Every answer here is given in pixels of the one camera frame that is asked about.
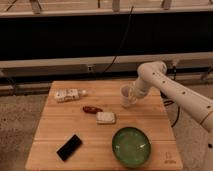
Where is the black hanging cable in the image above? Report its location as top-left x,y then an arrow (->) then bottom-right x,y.
101,5 -> 135,74

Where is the black floor cable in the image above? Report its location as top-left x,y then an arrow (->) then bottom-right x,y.
163,99 -> 181,128

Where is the dark red chili pepper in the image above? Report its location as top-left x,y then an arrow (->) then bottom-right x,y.
83,106 -> 103,114

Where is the white soap bar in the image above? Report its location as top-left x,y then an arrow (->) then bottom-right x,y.
96,112 -> 116,124

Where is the black rectangular block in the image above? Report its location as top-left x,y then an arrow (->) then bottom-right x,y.
57,134 -> 82,161

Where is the white ceramic cup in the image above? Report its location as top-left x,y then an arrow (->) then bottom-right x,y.
120,85 -> 135,107

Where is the white small bottle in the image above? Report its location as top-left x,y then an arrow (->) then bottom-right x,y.
54,89 -> 88,103

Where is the green ceramic bowl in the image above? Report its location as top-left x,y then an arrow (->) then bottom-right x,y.
112,127 -> 151,169

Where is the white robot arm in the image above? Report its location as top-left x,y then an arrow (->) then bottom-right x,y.
128,61 -> 213,171

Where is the wooden cutting board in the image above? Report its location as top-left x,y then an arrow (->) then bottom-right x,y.
26,80 -> 183,171

